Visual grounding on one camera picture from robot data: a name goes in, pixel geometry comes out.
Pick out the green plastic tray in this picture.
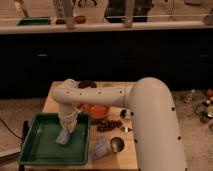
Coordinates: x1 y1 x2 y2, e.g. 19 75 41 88
18 113 90 166

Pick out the black handled ladle spoon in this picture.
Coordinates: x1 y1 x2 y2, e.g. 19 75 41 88
120 109 131 119

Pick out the orange bowl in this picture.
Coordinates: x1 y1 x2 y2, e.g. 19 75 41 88
83 104 110 119

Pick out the yellow green fruit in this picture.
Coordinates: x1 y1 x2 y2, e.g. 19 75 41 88
102 83 113 87

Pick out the wooden table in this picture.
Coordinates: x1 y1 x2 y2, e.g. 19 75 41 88
26 81 138 171

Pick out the blue grey cloth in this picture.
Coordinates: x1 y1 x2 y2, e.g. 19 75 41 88
90 136 110 161

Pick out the metal fork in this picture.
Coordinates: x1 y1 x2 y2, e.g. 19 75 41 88
121 126 133 133

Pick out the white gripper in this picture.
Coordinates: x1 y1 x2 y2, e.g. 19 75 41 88
58 114 78 133

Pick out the dark brown bowl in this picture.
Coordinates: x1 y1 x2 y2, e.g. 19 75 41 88
78 80 97 89

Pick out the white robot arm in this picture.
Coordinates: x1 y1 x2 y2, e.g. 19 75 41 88
52 77 187 171

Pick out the pile of toys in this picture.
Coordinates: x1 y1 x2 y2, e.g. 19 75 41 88
181 88 213 133

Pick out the dark grape bunch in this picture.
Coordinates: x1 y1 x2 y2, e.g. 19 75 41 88
97 119 123 132

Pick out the metal cup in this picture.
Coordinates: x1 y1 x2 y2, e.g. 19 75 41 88
110 137 125 153

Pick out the black cable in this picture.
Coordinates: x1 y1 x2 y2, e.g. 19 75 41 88
0 118 24 141

